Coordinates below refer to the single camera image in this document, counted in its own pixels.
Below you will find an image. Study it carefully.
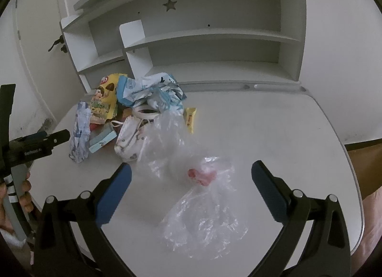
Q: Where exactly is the clear plastic bag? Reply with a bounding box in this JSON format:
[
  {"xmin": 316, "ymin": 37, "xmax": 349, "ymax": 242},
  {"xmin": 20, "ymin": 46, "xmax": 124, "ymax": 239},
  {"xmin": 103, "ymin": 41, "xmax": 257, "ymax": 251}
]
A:
[{"xmin": 137, "ymin": 111, "xmax": 248, "ymax": 260}]

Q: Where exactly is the yellow dog snack wrapper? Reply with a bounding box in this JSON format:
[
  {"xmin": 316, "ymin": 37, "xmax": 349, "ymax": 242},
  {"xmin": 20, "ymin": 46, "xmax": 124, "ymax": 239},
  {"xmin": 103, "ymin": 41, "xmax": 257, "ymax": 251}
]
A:
[{"xmin": 90, "ymin": 73, "xmax": 126, "ymax": 125}]

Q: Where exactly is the white tape ring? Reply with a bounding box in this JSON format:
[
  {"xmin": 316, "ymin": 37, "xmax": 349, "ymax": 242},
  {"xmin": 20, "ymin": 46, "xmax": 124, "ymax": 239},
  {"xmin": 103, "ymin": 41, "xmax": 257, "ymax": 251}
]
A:
[{"xmin": 132, "ymin": 104, "xmax": 159, "ymax": 121}]

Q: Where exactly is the white desk hutch shelf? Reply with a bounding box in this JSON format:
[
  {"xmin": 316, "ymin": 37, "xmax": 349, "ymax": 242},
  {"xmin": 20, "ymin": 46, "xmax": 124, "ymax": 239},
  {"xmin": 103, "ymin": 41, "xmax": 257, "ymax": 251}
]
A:
[{"xmin": 60, "ymin": 0, "xmax": 306, "ymax": 91}]

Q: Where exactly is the light blue small box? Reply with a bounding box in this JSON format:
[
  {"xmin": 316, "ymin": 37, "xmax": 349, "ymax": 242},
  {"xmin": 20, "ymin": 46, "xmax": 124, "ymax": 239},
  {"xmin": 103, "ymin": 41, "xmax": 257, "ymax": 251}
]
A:
[{"xmin": 89, "ymin": 123, "xmax": 117, "ymax": 154}]

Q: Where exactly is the light blue wrapper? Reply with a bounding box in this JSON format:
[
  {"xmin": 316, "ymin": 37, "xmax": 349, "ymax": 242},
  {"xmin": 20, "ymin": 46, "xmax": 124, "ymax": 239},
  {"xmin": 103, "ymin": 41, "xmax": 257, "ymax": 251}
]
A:
[{"xmin": 117, "ymin": 72, "xmax": 186, "ymax": 114}]

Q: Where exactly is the person's left hand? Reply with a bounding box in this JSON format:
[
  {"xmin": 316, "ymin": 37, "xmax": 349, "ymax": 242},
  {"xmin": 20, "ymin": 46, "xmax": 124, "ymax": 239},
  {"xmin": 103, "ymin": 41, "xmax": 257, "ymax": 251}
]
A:
[{"xmin": 1, "ymin": 167, "xmax": 32, "ymax": 240}]

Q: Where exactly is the blue white patterned wrapper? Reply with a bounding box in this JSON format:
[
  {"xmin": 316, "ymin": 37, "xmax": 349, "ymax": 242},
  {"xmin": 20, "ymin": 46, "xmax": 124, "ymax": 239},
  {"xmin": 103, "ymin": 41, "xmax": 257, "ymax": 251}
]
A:
[{"xmin": 69, "ymin": 101, "xmax": 91, "ymax": 163}]

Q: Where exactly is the yellow candy bar wrapper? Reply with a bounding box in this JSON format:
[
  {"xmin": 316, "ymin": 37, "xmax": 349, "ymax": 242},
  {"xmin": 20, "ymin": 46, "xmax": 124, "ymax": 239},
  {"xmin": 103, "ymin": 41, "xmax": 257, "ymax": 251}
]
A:
[{"xmin": 185, "ymin": 108, "xmax": 197, "ymax": 134}]

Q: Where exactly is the pink bed blanket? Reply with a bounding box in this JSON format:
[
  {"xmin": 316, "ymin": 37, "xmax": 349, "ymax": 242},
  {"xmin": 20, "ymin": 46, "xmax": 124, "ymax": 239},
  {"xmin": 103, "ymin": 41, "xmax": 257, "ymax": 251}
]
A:
[{"xmin": 360, "ymin": 188, "xmax": 381, "ymax": 256}]

